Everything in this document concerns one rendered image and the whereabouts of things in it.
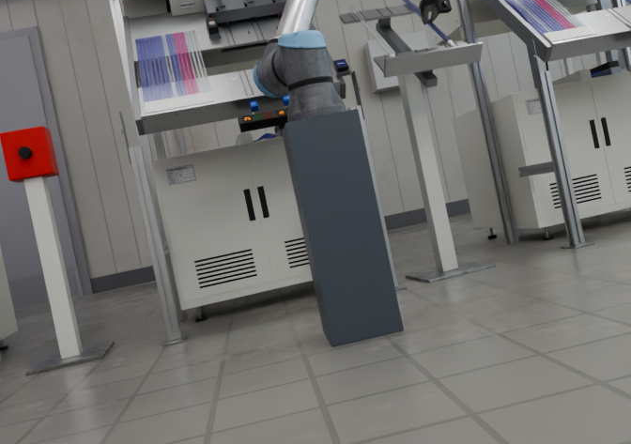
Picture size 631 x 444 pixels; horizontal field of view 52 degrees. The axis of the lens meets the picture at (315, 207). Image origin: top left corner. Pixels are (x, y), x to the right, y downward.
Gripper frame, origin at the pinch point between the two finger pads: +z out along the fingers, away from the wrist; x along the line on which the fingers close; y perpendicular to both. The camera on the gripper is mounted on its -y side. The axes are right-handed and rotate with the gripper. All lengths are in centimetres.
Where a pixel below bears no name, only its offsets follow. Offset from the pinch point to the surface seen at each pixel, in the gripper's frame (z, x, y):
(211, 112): 5, 84, -20
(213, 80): 7, 80, -3
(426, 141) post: 23.8, 10.3, -34.8
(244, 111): 7, 73, -21
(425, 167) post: 29, 13, -42
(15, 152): 15, 148, -13
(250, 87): 5, 69, -12
